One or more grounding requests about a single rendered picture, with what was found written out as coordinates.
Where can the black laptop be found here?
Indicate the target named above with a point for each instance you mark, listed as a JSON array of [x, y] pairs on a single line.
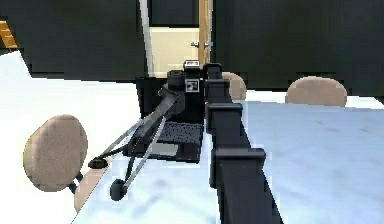
[[182, 135]]

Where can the beige round-backed chair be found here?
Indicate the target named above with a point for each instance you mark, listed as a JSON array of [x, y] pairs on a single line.
[[316, 91], [237, 87], [55, 153]]

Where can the orange wooden furniture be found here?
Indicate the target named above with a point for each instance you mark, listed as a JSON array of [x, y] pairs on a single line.
[[6, 36]]

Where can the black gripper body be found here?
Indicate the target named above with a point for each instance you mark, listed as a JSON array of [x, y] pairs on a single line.
[[175, 81]]

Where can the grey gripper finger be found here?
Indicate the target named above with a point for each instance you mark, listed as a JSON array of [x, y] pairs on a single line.
[[146, 156], [124, 137]]

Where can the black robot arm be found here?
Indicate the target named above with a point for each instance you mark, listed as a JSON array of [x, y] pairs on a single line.
[[240, 186]]

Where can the brown wooden room door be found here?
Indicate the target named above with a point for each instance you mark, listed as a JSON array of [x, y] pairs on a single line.
[[204, 26]]

